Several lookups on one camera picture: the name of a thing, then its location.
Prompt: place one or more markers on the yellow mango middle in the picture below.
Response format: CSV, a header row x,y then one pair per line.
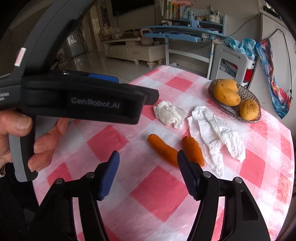
x,y
228,83

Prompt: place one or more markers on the white tissue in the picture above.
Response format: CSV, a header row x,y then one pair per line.
x,y
169,114

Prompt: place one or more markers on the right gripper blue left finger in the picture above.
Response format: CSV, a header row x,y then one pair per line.
x,y
106,173

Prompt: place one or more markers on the black wall television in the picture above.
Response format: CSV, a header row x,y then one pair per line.
x,y
120,7

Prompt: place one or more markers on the yellow mango right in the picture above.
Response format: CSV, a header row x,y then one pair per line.
x,y
249,110

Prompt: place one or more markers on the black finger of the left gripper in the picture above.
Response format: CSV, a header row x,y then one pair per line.
x,y
151,95

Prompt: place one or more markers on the row of books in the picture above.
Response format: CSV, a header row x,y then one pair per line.
x,y
175,10

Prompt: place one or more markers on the pen holder cup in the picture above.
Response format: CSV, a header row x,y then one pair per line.
x,y
213,15

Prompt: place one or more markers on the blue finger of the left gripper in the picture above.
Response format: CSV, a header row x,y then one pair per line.
x,y
104,77

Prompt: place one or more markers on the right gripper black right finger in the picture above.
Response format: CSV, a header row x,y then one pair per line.
x,y
191,173

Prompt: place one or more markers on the white plastic bag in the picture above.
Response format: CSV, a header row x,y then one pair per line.
x,y
212,133

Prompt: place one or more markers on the colourful hanging bag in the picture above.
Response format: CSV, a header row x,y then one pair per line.
x,y
280,99

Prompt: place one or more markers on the pink kettlebell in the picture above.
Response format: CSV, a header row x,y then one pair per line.
x,y
146,41

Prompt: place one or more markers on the cream TV cabinet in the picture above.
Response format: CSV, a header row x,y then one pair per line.
x,y
132,49

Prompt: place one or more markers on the blue children's study desk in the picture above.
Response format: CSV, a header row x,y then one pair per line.
x,y
195,32

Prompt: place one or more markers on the yellow mango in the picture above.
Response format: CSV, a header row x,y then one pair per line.
x,y
228,83
249,110
226,96

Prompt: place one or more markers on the yellow mango left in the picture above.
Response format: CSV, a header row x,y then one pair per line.
x,y
226,96

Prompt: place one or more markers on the pink checkered tablecloth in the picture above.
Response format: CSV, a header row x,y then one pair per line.
x,y
148,199

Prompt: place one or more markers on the white sideboard cabinet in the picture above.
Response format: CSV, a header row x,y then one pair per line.
x,y
283,47

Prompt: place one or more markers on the light blue crumpled cloth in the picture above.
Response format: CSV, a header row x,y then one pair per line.
x,y
246,47

